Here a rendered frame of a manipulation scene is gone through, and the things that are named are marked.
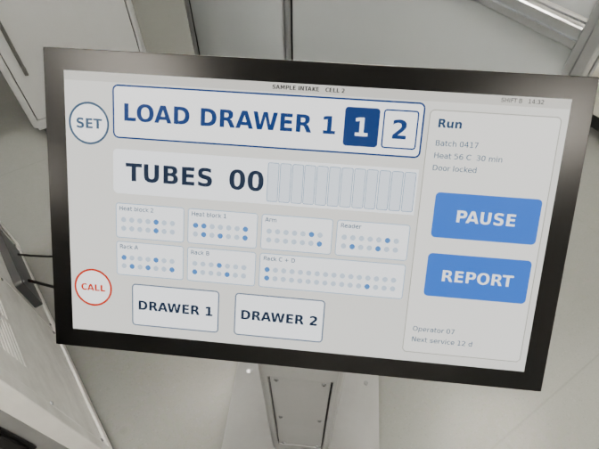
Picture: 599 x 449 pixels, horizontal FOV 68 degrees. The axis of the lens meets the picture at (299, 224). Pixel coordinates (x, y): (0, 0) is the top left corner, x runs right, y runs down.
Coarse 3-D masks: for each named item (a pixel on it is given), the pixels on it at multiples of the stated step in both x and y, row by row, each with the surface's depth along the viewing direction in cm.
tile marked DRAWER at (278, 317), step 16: (240, 304) 46; (256, 304) 46; (272, 304) 46; (288, 304) 46; (304, 304) 46; (320, 304) 45; (240, 320) 46; (256, 320) 46; (272, 320) 46; (288, 320) 46; (304, 320) 46; (320, 320) 46; (256, 336) 47; (272, 336) 46; (288, 336) 46; (304, 336) 46; (320, 336) 46
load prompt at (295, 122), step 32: (128, 96) 43; (160, 96) 43; (192, 96) 42; (224, 96) 42; (256, 96) 42; (288, 96) 42; (320, 96) 42; (128, 128) 44; (160, 128) 43; (192, 128) 43; (224, 128) 43; (256, 128) 43; (288, 128) 42; (320, 128) 42; (352, 128) 42; (384, 128) 42; (416, 128) 41
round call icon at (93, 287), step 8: (80, 272) 47; (88, 272) 47; (96, 272) 47; (104, 272) 47; (112, 272) 47; (80, 280) 47; (88, 280) 47; (96, 280) 47; (104, 280) 47; (112, 280) 47; (80, 288) 47; (88, 288) 47; (96, 288) 47; (104, 288) 47; (112, 288) 47; (80, 296) 47; (88, 296) 47; (96, 296) 47; (104, 296) 47; (112, 296) 47; (80, 304) 48; (88, 304) 47; (96, 304) 47; (104, 304) 47; (112, 304) 47
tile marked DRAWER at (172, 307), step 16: (144, 288) 47; (160, 288) 46; (176, 288) 46; (192, 288) 46; (144, 304) 47; (160, 304) 47; (176, 304) 47; (192, 304) 46; (208, 304) 46; (144, 320) 47; (160, 320) 47; (176, 320) 47; (192, 320) 47; (208, 320) 47
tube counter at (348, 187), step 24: (240, 168) 43; (264, 168) 43; (288, 168) 43; (312, 168) 43; (336, 168) 43; (360, 168) 43; (384, 168) 42; (240, 192) 44; (264, 192) 44; (288, 192) 44; (312, 192) 43; (336, 192) 43; (360, 192) 43; (384, 192) 43; (408, 192) 43
